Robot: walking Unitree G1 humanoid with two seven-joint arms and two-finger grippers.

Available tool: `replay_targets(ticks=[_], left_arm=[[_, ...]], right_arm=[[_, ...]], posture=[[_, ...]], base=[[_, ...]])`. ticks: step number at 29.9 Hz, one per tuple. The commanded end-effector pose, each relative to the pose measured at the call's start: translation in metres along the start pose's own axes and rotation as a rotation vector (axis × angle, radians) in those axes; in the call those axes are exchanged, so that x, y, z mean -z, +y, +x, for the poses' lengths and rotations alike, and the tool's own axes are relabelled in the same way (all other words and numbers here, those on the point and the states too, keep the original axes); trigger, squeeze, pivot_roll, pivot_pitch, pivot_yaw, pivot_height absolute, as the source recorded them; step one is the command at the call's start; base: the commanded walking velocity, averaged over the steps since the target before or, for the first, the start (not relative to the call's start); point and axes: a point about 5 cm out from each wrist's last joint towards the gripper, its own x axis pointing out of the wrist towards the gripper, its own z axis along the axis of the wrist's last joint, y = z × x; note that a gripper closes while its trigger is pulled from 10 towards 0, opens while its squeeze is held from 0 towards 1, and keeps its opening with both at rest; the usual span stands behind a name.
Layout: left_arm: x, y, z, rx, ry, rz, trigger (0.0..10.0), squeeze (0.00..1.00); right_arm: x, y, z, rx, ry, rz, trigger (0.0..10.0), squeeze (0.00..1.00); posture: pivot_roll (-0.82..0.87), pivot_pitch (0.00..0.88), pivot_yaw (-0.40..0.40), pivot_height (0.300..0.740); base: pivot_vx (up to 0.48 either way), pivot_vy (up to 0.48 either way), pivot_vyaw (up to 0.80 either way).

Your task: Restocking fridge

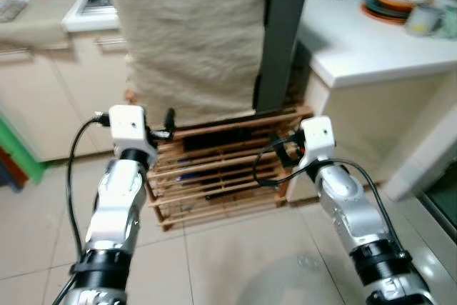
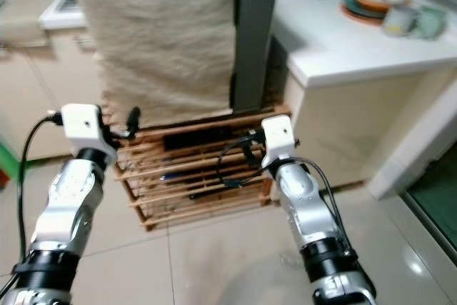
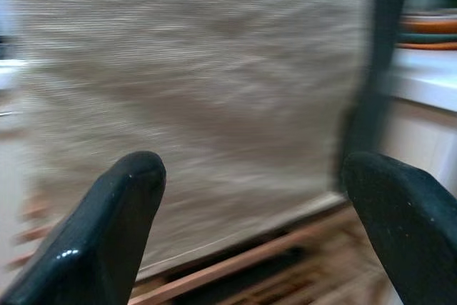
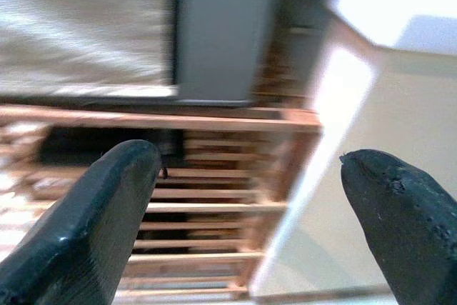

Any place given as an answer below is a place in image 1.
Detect white topped counter cabinet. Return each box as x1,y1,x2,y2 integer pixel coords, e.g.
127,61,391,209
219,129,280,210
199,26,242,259
289,0,457,202

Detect beige hanging cloth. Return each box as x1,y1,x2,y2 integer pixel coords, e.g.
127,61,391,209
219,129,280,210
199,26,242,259
106,0,272,129

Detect dark grey upright panel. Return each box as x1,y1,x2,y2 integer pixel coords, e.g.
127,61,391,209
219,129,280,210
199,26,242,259
253,0,313,114

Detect white stove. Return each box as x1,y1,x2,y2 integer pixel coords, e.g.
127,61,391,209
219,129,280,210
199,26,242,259
63,0,121,33

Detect green object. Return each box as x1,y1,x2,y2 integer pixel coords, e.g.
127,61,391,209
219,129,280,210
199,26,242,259
0,116,47,181

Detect glass sliding door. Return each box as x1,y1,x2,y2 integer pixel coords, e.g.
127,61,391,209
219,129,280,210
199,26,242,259
418,162,457,243

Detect orange plate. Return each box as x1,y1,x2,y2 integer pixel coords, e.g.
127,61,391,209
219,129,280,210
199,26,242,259
361,1,415,26

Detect pale green mug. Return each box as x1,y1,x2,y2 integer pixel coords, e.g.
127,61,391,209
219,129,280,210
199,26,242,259
437,6,457,40

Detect teal plate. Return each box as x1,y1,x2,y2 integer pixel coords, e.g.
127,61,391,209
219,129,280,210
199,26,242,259
363,0,411,20

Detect grey mug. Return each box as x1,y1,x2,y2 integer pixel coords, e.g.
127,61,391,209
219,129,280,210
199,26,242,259
406,4,442,37

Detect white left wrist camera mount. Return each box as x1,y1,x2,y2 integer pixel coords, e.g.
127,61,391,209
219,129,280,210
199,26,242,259
107,104,159,169

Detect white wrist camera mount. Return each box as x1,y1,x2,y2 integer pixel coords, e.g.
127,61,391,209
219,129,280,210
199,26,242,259
107,104,159,169
298,115,336,171

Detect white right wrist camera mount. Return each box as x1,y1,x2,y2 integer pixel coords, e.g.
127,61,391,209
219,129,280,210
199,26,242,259
298,115,336,171

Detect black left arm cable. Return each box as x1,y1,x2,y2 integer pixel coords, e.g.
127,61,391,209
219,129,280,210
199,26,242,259
66,112,109,277

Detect white door post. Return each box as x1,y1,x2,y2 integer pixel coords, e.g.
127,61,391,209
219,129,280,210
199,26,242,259
384,101,457,202

